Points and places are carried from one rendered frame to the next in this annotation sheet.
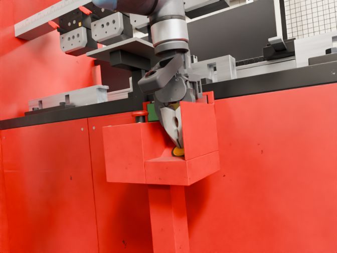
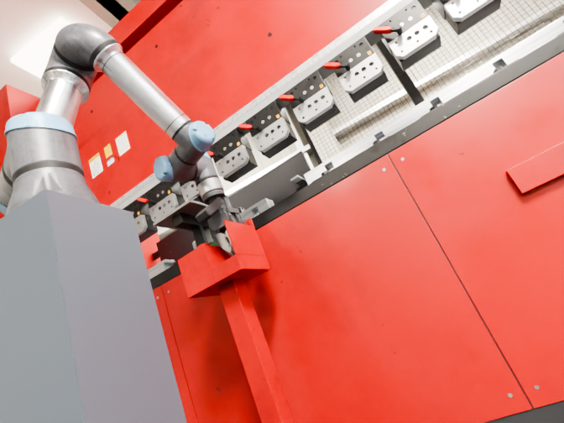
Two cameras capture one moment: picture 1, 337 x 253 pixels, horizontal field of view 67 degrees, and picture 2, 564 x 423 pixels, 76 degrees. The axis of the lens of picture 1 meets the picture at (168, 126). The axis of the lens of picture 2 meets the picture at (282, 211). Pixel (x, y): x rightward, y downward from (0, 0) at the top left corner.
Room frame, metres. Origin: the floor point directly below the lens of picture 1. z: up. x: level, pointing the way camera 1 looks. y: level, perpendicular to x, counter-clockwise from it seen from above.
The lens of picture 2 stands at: (-0.50, -0.03, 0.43)
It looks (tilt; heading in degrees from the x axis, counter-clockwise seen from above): 20 degrees up; 350
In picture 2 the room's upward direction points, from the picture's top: 23 degrees counter-clockwise
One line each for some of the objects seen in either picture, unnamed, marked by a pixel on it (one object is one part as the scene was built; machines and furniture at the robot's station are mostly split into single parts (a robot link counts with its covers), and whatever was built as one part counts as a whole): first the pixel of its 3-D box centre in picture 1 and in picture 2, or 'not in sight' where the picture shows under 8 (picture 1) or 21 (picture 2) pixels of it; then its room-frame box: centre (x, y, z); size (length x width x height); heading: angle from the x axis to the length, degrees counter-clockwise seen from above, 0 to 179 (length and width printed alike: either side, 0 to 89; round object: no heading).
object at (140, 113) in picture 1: (140, 118); not in sight; (0.59, 0.06, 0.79); 0.04 x 0.04 x 0.04
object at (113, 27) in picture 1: (111, 19); (166, 201); (1.04, 0.19, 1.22); 0.15 x 0.09 x 0.17; 60
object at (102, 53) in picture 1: (139, 56); (195, 217); (0.80, 0.07, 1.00); 0.26 x 0.18 x 0.01; 150
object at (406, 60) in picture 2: not in sight; (409, 35); (0.43, -0.84, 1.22); 0.15 x 0.09 x 0.17; 60
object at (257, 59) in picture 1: (247, 65); not in sight; (1.16, -0.38, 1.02); 0.37 x 0.06 x 0.04; 60
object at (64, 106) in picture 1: (48, 111); not in sight; (1.18, 0.54, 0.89); 0.30 x 0.05 x 0.03; 60
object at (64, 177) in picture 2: not in sight; (54, 201); (0.12, 0.25, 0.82); 0.15 x 0.15 x 0.10
